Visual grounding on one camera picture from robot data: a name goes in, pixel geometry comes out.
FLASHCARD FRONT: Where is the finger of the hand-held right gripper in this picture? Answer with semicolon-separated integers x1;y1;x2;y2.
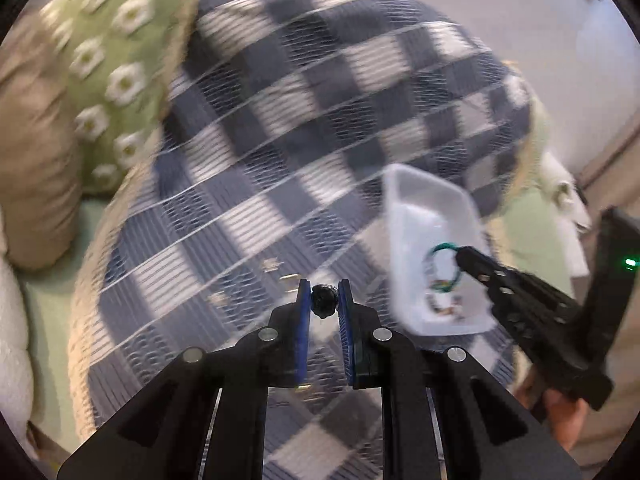
454;246;577;322
475;272;552;357

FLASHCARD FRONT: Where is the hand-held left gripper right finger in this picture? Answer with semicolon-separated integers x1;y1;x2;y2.
337;279;583;480

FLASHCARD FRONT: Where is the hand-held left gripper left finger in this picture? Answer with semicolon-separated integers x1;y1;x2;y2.
56;279;313;480

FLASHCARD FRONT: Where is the turquoise bead bracelet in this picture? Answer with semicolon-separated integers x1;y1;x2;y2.
425;242;466;293

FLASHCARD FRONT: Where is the black bead ornament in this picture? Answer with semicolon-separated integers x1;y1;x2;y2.
310;284;337;320

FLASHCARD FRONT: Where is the white plastic tray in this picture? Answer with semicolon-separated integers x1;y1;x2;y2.
382;162;493;337

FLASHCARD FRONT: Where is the person's right hand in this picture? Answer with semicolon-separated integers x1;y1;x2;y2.
515;370;590;453

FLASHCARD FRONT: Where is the blue patchwork blanket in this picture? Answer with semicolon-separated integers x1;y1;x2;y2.
67;0;533;480

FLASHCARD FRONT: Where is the beige cushion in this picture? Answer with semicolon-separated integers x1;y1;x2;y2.
0;15;83;273

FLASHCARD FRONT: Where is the green daisy pillow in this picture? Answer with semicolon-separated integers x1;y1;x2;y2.
42;0;201;196

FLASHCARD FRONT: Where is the multicoloured bead bracelet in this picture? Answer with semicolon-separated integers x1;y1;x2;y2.
425;292;471;322

